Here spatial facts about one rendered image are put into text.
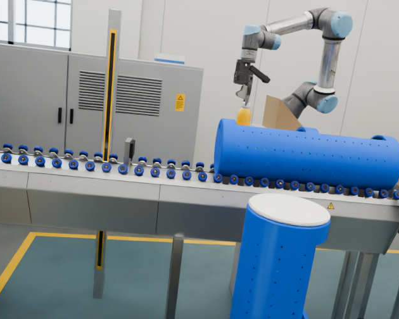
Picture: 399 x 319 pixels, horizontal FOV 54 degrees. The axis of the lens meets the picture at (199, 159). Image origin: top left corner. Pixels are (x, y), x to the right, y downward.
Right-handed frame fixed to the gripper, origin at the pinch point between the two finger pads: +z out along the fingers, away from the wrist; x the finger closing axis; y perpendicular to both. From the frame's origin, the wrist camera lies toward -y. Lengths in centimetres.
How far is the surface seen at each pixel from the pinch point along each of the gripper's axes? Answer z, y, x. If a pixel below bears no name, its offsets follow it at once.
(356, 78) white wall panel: -23, -182, -279
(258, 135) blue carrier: 13.4, -5.6, 10.5
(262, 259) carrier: 44, 2, 73
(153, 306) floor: 132, 35, -26
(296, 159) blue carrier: 22.2, -24.1, 14.2
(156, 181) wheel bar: 40, 39, 11
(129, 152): 29, 53, 4
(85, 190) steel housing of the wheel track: 47, 71, 13
